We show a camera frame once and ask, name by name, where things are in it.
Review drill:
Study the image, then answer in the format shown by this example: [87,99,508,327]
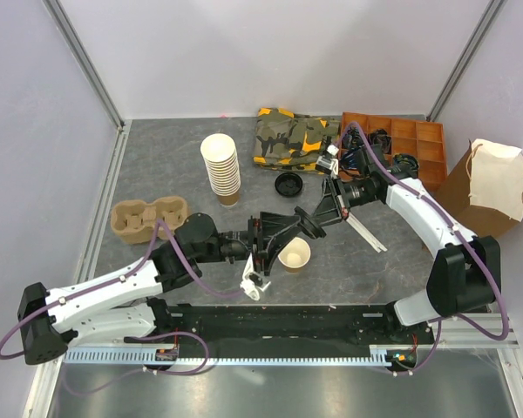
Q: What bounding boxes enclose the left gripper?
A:
[196,211,302,276]

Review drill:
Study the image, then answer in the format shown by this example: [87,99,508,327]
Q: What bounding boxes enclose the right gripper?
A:
[305,175,378,230]

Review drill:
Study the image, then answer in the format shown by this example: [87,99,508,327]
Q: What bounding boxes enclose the single brown paper cup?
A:
[277,238,311,275]

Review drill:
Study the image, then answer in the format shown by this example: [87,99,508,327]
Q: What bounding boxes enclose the black plastic cup lid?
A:
[294,206,326,239]

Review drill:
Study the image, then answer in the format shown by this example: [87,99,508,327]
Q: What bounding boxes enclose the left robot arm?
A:
[17,209,324,365]

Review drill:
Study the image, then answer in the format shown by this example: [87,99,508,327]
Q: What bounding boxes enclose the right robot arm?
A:
[310,145,501,343]

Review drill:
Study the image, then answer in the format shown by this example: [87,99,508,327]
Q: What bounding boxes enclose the white wrapped straw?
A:
[344,210,387,253]

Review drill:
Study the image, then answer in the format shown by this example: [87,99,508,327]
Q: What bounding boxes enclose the camouflage folded cloth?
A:
[253,107,341,172]

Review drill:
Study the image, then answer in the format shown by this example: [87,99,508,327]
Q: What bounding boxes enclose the yellow black rolled band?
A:
[392,153,419,172]

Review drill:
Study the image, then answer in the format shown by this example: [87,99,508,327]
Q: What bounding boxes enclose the stack of paper cups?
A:
[200,133,241,206]

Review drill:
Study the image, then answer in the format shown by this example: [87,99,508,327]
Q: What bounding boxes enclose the orange compartment tray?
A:
[341,112,447,193]

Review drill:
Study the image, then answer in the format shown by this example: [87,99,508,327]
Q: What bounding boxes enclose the cardboard cup carrier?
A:
[110,196,189,245]

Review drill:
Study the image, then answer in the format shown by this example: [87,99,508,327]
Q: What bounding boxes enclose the brown paper bag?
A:
[435,138,523,238]

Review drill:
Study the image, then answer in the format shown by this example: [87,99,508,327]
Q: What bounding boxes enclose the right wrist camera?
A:
[315,144,339,178]

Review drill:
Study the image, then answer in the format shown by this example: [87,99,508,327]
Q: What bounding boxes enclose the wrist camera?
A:
[315,144,339,178]
[240,253,271,301]

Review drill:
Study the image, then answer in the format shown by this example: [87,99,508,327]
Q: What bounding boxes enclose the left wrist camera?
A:
[240,253,271,301]

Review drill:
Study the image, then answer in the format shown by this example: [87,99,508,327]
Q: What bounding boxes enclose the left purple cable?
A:
[0,219,249,395]

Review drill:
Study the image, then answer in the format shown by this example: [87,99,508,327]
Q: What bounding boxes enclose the purple cable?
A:
[0,219,249,395]
[333,121,511,380]

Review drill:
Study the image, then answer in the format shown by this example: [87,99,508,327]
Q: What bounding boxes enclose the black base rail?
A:
[151,304,434,357]

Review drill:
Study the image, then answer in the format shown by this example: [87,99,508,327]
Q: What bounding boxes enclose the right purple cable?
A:
[333,121,511,380]

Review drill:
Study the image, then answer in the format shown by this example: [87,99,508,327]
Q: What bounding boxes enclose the slotted cable duct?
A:
[64,346,415,367]

